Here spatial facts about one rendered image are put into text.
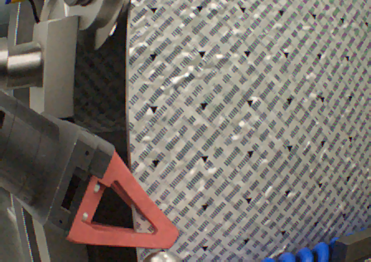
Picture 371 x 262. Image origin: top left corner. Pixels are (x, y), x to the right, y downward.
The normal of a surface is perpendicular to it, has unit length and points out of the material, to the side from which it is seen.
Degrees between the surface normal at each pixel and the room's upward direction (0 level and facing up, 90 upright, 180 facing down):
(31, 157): 84
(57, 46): 90
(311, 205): 90
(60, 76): 90
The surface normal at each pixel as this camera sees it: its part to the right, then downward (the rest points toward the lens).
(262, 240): 0.40, 0.11
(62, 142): -0.80, -0.44
